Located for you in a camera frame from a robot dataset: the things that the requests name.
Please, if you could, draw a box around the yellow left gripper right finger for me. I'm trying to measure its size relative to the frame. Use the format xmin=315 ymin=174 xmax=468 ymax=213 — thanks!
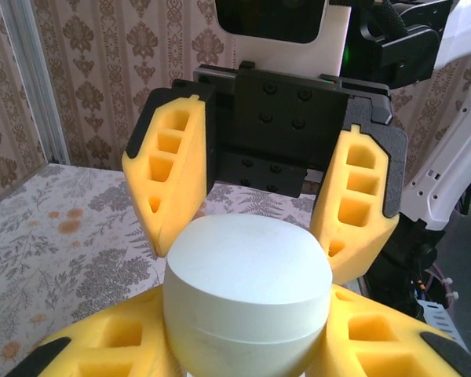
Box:
xmin=305 ymin=285 xmax=471 ymax=377

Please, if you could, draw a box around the slotted pale cable duct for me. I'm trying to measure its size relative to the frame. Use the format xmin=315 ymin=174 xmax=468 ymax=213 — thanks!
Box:
xmin=414 ymin=296 xmax=470 ymax=349

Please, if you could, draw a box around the floral table cloth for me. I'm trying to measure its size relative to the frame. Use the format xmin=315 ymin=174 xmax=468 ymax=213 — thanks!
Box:
xmin=0 ymin=163 xmax=364 ymax=377

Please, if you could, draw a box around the aluminium frame post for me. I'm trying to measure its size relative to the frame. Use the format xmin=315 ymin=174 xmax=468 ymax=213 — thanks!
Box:
xmin=2 ymin=0 xmax=71 ymax=166

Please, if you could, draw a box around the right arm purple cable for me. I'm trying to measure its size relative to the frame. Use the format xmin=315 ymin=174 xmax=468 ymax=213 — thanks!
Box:
xmin=425 ymin=261 xmax=462 ymax=311

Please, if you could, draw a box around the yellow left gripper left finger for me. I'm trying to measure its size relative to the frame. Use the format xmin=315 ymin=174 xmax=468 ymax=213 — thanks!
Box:
xmin=2 ymin=288 xmax=181 ymax=377

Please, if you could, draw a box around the mint green earbud charging case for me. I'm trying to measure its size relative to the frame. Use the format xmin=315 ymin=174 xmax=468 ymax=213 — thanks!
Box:
xmin=162 ymin=214 xmax=334 ymax=376

